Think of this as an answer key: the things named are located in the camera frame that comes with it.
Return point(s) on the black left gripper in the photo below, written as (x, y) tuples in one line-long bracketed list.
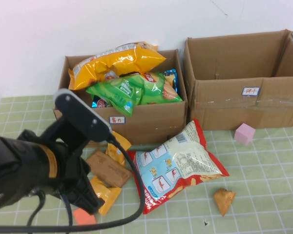
[(70, 170)]

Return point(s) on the large yellow orange snack bag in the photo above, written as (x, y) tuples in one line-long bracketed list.
[(117, 62)]

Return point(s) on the yellow orange snack packet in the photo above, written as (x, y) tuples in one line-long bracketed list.
[(108, 195)]

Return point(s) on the brown flat snack packet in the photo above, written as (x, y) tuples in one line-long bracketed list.
[(110, 168)]

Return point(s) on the small yellow snack packet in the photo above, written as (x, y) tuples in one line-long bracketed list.
[(113, 154)]

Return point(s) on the small brown triangular snack packet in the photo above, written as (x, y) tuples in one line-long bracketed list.
[(223, 198)]

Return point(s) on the orange foam block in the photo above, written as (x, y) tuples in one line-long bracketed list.
[(84, 217)]

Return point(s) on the white label sticker red writing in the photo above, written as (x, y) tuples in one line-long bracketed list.
[(117, 119), (251, 91)]

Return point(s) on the black blue Vikar chips bag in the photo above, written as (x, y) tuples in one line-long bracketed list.
[(100, 103)]

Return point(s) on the plain brown cardboard box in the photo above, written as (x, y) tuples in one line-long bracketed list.
[(149, 122)]

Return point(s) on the red white shrimp chips bag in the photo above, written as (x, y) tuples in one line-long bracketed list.
[(180, 165)]

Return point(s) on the green chips bag blue mark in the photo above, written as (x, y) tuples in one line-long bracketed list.
[(112, 95)]

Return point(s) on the taped brown cardboard box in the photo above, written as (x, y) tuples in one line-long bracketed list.
[(222, 114)]

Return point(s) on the light pink foam cube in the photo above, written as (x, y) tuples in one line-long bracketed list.
[(244, 135)]

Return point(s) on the green checkered tablecloth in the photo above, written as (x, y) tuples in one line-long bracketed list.
[(258, 182)]

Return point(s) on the clear packing tape strip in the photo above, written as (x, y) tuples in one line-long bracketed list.
[(234, 103)]

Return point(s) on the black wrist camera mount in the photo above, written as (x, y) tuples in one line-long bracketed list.
[(80, 114)]

